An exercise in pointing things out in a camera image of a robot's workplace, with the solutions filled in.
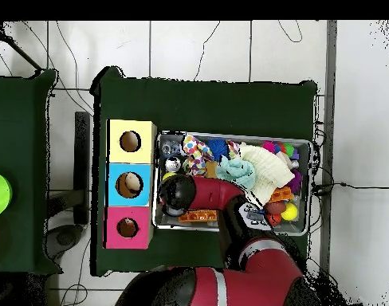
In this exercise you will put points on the white polka dot cloth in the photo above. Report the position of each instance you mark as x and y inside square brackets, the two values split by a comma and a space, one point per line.
[196, 154]

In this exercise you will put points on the light teal cloth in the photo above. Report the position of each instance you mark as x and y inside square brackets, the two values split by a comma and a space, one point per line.
[237, 172]

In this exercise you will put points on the cream knitted cloth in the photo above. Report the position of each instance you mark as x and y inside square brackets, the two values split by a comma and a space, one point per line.
[271, 172]

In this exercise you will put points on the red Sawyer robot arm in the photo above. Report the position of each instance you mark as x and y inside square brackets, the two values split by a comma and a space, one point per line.
[213, 191]

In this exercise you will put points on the wooden box with three holes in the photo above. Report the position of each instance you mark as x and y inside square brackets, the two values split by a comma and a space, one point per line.
[143, 153]

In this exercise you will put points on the blue spiky rubber ball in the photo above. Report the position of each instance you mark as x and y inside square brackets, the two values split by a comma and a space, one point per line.
[217, 147]

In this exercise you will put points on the clear plastic bottle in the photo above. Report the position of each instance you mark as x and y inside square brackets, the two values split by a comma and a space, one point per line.
[169, 147]

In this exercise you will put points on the orange toy building brick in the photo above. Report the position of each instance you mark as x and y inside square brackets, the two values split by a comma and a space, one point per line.
[197, 216]

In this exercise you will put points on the beige round toy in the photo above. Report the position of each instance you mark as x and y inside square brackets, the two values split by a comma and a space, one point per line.
[132, 182]

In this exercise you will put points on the brown toy football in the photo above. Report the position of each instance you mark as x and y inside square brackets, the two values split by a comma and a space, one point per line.
[275, 207]

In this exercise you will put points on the yellow smooth ball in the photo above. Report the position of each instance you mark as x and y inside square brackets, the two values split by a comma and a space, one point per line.
[289, 211]

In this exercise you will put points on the grey round stand base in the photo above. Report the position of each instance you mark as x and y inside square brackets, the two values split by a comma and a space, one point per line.
[65, 239]

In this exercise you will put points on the dark green side table cloth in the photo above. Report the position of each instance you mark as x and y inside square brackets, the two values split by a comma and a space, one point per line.
[19, 127]

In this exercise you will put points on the black tripod pole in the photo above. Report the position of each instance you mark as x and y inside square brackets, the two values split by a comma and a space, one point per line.
[22, 53]

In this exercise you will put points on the grey metal rail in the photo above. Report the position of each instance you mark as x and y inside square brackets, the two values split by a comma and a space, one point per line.
[330, 95]

